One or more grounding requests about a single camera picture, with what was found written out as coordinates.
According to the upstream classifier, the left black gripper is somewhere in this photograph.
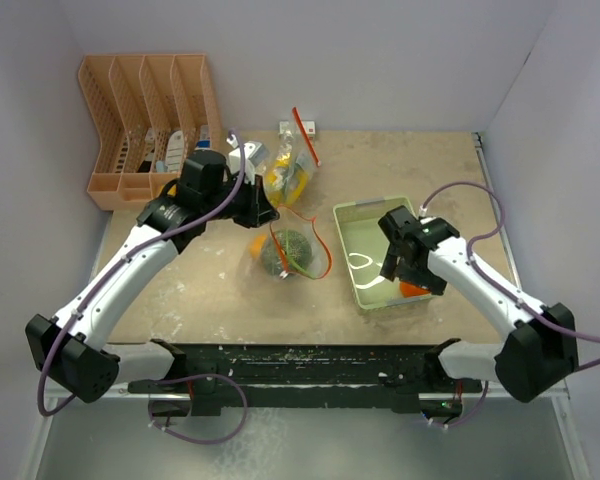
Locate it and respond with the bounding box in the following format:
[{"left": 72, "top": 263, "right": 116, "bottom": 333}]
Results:
[{"left": 202, "top": 171, "right": 279, "bottom": 228}]

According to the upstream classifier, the orange fruit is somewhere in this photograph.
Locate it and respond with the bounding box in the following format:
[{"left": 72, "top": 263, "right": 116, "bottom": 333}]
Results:
[{"left": 399, "top": 282, "right": 430, "bottom": 298}]

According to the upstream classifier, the yellow banana bunch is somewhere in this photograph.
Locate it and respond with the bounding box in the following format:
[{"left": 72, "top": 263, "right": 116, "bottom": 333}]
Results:
[{"left": 264, "top": 154, "right": 315, "bottom": 207}]

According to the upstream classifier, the yellow bell pepper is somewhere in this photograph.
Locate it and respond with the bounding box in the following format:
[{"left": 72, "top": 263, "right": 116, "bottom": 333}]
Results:
[{"left": 249, "top": 234, "right": 268, "bottom": 260}]

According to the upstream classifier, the clear zip bag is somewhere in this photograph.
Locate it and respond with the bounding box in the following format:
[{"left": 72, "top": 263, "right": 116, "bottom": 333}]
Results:
[
  {"left": 247, "top": 206, "right": 333, "bottom": 280},
  {"left": 263, "top": 107, "right": 321, "bottom": 208}
]

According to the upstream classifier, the netted green melon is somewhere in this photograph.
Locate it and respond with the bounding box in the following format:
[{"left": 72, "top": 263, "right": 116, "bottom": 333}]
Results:
[{"left": 260, "top": 229, "right": 313, "bottom": 275}]

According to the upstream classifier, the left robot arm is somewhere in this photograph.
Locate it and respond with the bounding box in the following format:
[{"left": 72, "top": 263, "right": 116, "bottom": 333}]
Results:
[{"left": 25, "top": 147, "right": 279, "bottom": 416}]

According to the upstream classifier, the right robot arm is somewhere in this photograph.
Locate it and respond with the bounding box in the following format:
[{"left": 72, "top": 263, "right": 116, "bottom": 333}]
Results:
[{"left": 378, "top": 206, "right": 579, "bottom": 403}]

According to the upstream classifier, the pale green plastic basket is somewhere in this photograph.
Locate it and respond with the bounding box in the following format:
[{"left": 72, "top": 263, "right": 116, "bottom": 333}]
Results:
[{"left": 333, "top": 196, "right": 432, "bottom": 313}]

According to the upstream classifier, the white blue box organizer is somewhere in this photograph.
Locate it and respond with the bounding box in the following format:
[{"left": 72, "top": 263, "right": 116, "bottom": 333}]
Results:
[{"left": 193, "top": 125, "right": 211, "bottom": 151}]

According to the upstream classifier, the small green white box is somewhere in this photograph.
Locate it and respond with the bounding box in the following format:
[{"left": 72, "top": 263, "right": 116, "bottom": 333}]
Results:
[{"left": 278, "top": 120, "right": 317, "bottom": 141}]

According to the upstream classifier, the white remote in organizer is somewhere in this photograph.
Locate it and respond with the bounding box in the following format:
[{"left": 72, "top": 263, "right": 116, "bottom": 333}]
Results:
[{"left": 164, "top": 130, "right": 185, "bottom": 173}]

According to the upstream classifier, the peach desk organizer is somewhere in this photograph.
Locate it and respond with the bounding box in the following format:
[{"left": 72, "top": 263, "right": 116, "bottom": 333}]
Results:
[{"left": 78, "top": 53, "right": 223, "bottom": 211}]

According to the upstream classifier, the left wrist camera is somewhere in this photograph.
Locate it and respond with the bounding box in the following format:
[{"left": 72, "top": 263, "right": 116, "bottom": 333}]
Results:
[{"left": 228, "top": 141, "right": 269, "bottom": 176}]

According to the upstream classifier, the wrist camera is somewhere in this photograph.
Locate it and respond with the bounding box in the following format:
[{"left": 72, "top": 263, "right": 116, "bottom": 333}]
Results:
[
  {"left": 228, "top": 141, "right": 269, "bottom": 176},
  {"left": 418, "top": 205, "right": 435, "bottom": 224}
]

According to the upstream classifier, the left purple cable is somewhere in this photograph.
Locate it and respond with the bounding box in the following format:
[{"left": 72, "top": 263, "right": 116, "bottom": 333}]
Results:
[{"left": 37, "top": 129, "right": 249, "bottom": 445}]

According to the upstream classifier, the purple cable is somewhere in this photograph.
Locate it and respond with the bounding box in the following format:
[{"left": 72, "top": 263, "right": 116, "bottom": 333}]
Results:
[
  {"left": 419, "top": 180, "right": 600, "bottom": 431},
  {"left": 37, "top": 129, "right": 249, "bottom": 445}
]

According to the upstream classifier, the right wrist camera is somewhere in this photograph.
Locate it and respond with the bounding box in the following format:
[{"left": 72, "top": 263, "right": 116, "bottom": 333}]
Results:
[{"left": 418, "top": 205, "right": 435, "bottom": 224}]

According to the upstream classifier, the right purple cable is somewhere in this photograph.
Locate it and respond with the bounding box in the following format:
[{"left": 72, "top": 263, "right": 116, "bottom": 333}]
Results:
[{"left": 419, "top": 180, "right": 600, "bottom": 431}]

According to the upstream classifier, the black table edge rail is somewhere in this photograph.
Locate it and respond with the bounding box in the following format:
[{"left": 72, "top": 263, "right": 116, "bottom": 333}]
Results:
[{"left": 107, "top": 339, "right": 536, "bottom": 417}]

